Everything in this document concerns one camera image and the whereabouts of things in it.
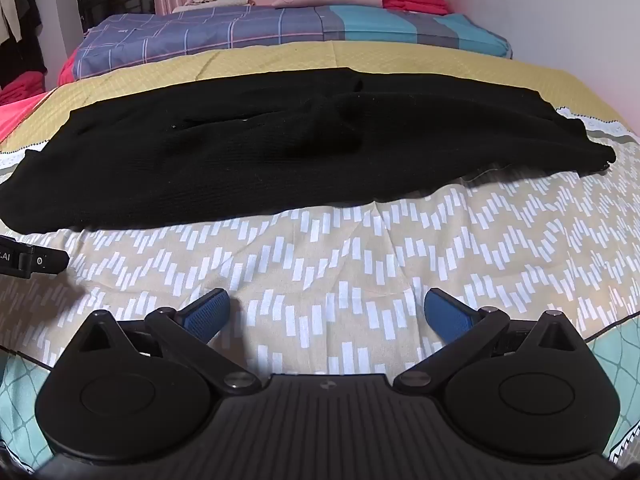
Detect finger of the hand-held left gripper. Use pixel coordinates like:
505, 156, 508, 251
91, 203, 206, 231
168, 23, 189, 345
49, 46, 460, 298
31, 247, 70, 275

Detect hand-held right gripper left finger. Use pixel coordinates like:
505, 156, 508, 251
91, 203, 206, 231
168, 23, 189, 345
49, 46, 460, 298
70, 287, 262, 395

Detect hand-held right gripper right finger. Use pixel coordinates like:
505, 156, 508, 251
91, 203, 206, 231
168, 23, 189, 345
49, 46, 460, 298
392, 287, 596, 394

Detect black pants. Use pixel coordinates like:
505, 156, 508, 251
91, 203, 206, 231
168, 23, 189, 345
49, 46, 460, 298
0, 66, 617, 234

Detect patterned yellow beige bed cover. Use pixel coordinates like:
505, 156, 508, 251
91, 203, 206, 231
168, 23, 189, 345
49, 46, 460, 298
0, 40, 640, 463

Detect pink blanket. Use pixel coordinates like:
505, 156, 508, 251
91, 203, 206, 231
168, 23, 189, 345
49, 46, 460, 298
0, 92, 51, 150

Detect red folded cloth pile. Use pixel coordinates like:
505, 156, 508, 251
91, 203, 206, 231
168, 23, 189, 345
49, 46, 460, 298
0, 71, 47, 106

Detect hanging clothes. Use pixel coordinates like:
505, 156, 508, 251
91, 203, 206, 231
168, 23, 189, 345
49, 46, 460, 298
0, 0, 48, 87

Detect folded plaid blue quilt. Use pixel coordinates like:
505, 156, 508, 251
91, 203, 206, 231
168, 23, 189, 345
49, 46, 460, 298
57, 4, 514, 81

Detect beige crumpled cloth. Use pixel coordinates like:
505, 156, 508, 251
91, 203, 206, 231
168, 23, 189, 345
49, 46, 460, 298
172, 0, 251, 11

